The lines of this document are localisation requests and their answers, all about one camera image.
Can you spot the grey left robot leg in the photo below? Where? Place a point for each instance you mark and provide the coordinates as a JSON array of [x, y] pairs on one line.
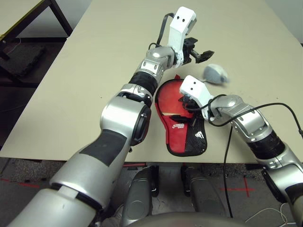
[[138, 196]]

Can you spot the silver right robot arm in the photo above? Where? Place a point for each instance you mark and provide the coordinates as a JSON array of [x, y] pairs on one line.
[[251, 118]]

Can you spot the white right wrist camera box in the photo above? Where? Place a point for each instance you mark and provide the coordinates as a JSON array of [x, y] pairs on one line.
[[194, 87]]

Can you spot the beige side table black legs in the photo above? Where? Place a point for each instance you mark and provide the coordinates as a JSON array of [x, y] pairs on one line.
[[11, 14]]

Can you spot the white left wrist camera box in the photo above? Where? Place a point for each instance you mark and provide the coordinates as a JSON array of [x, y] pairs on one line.
[[182, 19]]

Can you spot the grey robot torso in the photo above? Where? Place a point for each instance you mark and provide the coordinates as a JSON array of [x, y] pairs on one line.
[[187, 220]]

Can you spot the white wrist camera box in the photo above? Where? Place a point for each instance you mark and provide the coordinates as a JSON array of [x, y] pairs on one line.
[[194, 87], [182, 19]]

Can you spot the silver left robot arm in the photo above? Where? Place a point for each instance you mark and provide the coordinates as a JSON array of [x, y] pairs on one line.
[[118, 118]]

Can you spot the black foam floor mat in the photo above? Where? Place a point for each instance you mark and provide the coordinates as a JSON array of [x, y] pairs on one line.
[[23, 59]]

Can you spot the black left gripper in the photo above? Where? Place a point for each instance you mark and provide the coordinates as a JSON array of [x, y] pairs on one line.
[[189, 47]]

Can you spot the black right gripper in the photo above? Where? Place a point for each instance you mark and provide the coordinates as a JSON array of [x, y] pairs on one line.
[[195, 111]]

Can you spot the grey right robot leg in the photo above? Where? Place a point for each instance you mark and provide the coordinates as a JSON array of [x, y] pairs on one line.
[[206, 196]]

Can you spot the red black paddle case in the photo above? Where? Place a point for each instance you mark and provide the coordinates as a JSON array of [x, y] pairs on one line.
[[170, 94]]

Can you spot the grey robot leg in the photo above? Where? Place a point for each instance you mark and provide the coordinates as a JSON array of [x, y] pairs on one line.
[[206, 196], [138, 196]]

